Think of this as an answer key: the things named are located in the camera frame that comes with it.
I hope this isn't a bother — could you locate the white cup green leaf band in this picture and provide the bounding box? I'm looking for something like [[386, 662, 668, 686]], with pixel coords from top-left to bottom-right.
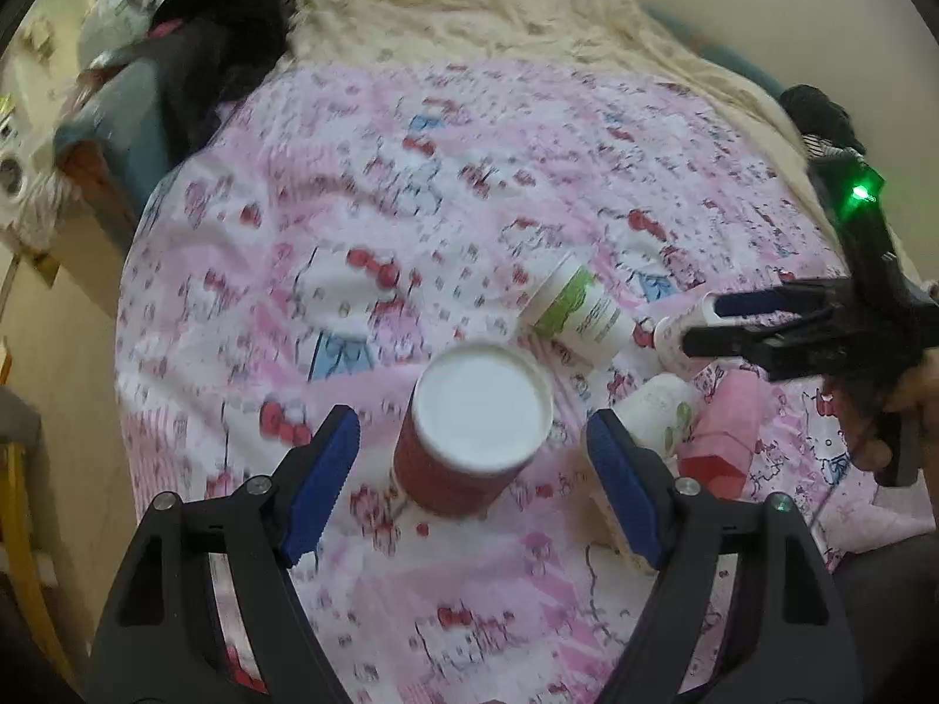
[[521, 253, 635, 367]]

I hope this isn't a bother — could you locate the dark red ribbed paper cup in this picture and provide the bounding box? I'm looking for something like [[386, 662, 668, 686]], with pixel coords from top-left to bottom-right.
[[393, 341, 554, 518]]

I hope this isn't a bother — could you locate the white plastic bag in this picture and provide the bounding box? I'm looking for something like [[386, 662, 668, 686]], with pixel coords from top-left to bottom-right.
[[76, 0, 150, 70]]

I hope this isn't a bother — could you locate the pink Hello Kitty bedsheet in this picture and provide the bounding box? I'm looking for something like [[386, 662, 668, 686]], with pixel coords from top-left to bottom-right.
[[116, 62, 937, 702]]

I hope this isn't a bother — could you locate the white cup green tree print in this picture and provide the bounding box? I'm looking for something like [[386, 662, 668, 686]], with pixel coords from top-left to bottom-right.
[[613, 374, 702, 459]]

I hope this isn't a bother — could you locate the white washing machine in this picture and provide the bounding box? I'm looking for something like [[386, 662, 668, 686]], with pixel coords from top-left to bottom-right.
[[0, 141, 36, 227]]

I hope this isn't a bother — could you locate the teal bed frame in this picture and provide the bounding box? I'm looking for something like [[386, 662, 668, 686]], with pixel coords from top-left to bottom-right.
[[52, 59, 175, 253]]

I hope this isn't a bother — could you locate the person's right hand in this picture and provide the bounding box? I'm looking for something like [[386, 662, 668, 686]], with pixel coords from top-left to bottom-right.
[[823, 348, 939, 478]]

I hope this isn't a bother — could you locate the pink hexagonal paper cup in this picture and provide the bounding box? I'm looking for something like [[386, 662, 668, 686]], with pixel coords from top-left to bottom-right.
[[678, 370, 765, 500]]

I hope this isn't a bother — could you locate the white cup pink pattern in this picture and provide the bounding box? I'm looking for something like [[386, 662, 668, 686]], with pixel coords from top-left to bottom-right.
[[653, 293, 740, 381]]

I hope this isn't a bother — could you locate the yellow wooden stool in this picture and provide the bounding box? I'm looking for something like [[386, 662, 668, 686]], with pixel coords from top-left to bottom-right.
[[2, 386, 78, 691]]

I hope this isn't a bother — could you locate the cream yellow duvet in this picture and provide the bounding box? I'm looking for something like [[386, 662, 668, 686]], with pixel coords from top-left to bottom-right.
[[288, 0, 831, 185]]

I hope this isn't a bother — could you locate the black clothes pile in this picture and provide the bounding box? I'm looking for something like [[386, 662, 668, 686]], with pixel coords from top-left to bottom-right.
[[778, 84, 866, 156]]

